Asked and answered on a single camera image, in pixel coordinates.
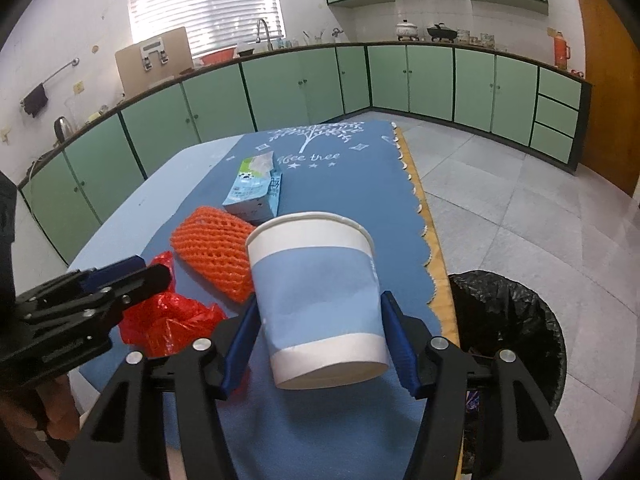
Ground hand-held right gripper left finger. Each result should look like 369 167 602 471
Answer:
60 295 262 480

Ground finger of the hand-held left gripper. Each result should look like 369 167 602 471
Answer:
27 262 174 333
15 256 146 312

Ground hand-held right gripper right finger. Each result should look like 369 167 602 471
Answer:
379 290 583 480

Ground red plastic bag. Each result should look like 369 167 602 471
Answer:
119 250 253 396

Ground blue and white paper bowl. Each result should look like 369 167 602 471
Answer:
245 211 392 391

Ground bin with black bag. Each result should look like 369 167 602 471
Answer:
446 270 568 476

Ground person's left hand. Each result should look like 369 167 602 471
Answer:
35 374 82 443

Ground orange foam fruit net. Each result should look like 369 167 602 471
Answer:
170 206 258 305

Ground yellow lace-edged cloth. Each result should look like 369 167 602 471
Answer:
390 122 461 351

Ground light blue milk carton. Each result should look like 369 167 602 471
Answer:
221 151 283 226

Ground blue printed tablecloth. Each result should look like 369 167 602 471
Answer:
67 120 446 480

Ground dark hanging cloth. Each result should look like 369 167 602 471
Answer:
22 85 49 118

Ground beige water purifier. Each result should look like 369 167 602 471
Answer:
115 26 195 97

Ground red plastic basin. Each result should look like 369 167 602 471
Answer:
200 47 236 65

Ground green cabinet drawer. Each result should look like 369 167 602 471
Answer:
534 95 581 137
538 67 583 110
529 122 576 165

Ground green lower kitchen cabinets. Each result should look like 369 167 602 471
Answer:
17 42 593 266

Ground white window blind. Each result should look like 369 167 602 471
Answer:
125 0 283 58

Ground black wok pan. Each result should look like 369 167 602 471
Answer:
426 22 458 43

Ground group of glass jars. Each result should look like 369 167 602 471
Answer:
457 29 496 48

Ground brown wooden door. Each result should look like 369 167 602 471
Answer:
570 0 640 198

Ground red thermos flask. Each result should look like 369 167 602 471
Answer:
552 30 572 70

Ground metal towel rail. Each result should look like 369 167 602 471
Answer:
21 58 81 106

